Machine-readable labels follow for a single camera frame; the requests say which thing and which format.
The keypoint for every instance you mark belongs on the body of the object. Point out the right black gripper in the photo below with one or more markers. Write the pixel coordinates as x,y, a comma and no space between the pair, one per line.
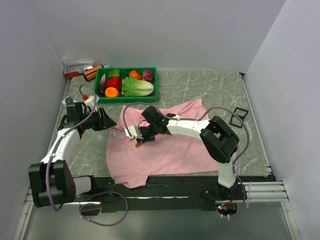
145,139

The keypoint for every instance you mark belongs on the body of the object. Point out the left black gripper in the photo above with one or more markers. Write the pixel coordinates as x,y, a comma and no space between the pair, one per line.
104,122

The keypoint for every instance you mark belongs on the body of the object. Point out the pink garment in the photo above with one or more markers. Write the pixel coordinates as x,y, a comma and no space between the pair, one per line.
167,155

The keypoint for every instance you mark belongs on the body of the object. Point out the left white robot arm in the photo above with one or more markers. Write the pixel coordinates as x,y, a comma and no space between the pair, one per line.
51,181

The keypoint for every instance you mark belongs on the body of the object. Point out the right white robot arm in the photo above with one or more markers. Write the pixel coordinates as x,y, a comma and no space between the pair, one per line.
219,139

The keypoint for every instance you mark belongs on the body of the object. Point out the green plastic crate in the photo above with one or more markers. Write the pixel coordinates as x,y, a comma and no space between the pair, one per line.
124,72

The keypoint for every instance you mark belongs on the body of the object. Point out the toy orange fruit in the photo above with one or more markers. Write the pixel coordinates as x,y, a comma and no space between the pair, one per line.
111,92

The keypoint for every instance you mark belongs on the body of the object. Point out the toy purple eggplant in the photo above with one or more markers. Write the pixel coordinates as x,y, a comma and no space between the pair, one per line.
102,85

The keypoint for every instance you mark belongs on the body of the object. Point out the toy red bell pepper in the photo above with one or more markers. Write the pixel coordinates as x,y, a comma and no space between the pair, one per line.
114,82

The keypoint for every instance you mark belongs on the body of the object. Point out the toy napa cabbage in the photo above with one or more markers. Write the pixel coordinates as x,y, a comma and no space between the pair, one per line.
132,87

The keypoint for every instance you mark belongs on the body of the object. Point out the white bottle grey cap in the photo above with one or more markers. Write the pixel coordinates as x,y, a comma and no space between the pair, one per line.
67,100

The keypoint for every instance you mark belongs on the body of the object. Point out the toy green pepper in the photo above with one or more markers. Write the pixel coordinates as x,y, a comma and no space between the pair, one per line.
115,73

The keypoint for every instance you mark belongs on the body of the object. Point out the orange black cylinder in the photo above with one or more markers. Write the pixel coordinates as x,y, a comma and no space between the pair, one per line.
91,73

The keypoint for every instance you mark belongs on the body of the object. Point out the toy orange carrot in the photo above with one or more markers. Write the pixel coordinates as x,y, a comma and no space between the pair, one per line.
135,74

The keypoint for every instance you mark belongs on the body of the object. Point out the red white cardboard box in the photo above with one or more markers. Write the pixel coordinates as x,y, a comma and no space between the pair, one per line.
75,71

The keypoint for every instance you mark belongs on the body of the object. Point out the toy purple onion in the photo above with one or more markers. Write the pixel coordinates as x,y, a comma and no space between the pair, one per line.
148,74

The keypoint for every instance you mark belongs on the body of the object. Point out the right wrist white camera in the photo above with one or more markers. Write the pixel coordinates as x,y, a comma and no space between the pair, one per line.
133,132

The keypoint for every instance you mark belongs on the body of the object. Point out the wrist white camera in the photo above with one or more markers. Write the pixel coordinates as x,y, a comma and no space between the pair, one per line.
90,101
133,132

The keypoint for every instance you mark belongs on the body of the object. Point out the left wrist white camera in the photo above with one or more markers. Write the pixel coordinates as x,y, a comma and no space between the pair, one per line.
90,101

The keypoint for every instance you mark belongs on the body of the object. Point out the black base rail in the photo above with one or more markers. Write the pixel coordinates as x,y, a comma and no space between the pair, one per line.
168,193

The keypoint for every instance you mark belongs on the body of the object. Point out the black rectangular frame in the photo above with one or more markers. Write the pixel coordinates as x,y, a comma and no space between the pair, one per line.
242,114

